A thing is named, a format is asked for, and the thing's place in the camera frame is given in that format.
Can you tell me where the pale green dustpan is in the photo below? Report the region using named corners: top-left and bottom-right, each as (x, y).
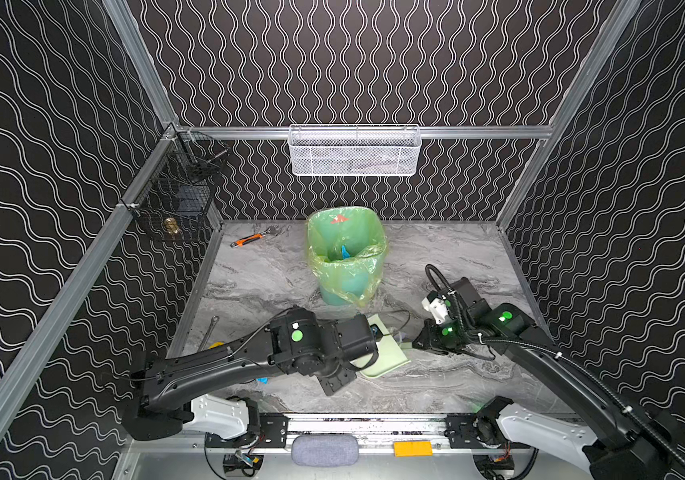
top-left (353, 314), bottom-right (410, 379)

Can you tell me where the green bin with bag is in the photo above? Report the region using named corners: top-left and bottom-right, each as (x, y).
top-left (306, 206), bottom-right (388, 308)

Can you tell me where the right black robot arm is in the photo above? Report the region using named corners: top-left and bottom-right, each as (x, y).
top-left (412, 264), bottom-right (685, 479)

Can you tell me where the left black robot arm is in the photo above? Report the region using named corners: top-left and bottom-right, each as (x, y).
top-left (122, 306), bottom-right (384, 441)

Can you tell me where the yellow block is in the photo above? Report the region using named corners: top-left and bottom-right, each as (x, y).
top-left (393, 441), bottom-right (433, 458)

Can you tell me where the silver wrench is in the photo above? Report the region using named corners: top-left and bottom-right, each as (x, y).
top-left (198, 316), bottom-right (220, 352)

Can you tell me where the orange utility knife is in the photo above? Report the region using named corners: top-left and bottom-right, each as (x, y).
top-left (230, 230), bottom-right (272, 248)

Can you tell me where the brass object in basket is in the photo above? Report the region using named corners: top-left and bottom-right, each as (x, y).
top-left (162, 217), bottom-right (180, 235)

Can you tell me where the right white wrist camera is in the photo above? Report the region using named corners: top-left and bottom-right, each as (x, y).
top-left (421, 292), bottom-right (453, 325)

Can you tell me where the white wire basket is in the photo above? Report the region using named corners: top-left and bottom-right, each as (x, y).
top-left (288, 124), bottom-right (422, 177)

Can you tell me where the black wire basket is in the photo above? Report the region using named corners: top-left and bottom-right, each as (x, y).
top-left (122, 123), bottom-right (232, 246)

